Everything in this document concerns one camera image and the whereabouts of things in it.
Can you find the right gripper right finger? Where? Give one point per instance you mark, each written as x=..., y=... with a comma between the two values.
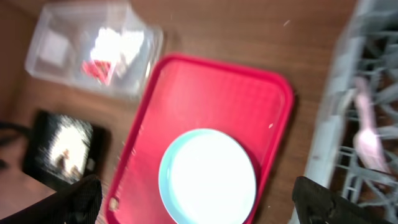
x=317, y=204

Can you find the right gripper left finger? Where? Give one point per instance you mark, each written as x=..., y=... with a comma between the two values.
x=78, y=203

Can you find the brown food scraps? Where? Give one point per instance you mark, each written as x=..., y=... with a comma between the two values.
x=69, y=152

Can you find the white plastic fork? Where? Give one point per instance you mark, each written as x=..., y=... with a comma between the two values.
x=366, y=141

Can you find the light blue plate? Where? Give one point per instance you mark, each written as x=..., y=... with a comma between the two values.
x=205, y=176

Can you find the red snack wrapper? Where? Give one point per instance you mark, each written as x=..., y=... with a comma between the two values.
x=98, y=69

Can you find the grey dishwasher rack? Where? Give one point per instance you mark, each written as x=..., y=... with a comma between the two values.
x=351, y=171

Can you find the food crumb on tray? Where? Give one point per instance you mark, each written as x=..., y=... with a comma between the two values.
x=113, y=204

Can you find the black plastic tray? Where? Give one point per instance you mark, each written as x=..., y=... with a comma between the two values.
x=37, y=158

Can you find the red serving tray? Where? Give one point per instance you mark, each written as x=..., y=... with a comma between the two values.
x=184, y=93

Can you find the clear plastic bin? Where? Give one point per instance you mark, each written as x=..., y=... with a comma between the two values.
x=65, y=34

